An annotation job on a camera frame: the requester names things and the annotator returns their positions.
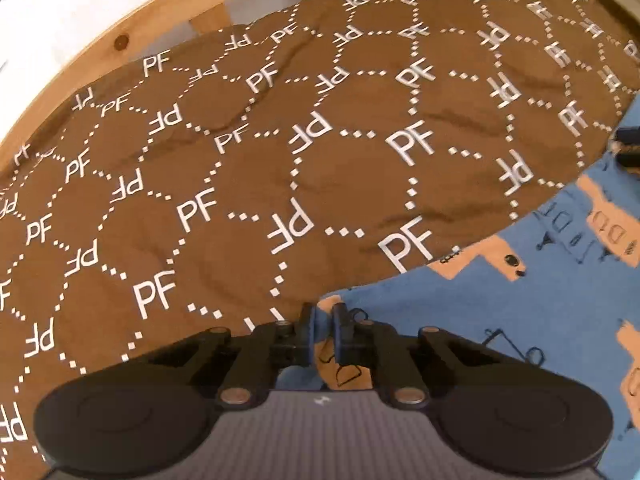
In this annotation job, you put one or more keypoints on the blue printed pants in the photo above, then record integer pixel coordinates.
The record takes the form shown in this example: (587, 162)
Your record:
(450, 300)

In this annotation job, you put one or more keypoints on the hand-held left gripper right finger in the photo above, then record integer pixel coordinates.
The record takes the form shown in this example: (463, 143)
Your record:
(336, 332)

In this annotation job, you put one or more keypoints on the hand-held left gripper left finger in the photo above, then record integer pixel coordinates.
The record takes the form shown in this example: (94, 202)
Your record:
(310, 331)

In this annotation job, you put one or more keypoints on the wooden bed frame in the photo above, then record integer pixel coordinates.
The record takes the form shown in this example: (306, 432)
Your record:
(100, 55)

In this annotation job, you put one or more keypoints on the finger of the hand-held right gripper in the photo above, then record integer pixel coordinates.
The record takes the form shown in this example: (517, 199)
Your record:
(629, 136)

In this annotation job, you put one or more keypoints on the brown printed blanket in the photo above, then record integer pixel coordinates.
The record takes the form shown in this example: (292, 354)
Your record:
(250, 170)

